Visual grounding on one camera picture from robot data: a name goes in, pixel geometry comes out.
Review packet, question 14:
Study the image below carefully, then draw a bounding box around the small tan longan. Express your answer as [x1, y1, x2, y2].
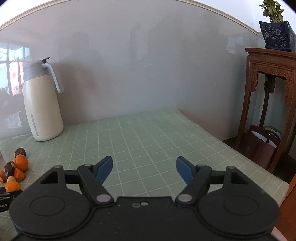
[6, 176, 16, 182]

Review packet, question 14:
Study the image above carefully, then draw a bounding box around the hidden small orange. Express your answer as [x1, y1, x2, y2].
[13, 168, 26, 182]

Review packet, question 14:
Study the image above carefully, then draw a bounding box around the large dark passion fruit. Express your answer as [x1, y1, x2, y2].
[4, 161, 16, 180]

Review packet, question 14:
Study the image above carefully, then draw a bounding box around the dark red paper bag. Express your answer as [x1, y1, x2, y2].
[240, 125, 282, 169]

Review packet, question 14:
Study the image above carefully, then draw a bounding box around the white thermos jug grey lid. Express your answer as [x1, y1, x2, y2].
[23, 57, 64, 142]

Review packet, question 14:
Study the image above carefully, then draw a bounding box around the wooden plant stand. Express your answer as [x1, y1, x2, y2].
[235, 48, 295, 173]

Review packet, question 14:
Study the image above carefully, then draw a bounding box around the blue ceramic plant pot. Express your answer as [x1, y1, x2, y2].
[259, 21, 295, 53]

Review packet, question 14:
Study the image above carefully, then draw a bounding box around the green potted plant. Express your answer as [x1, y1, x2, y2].
[259, 0, 284, 23]

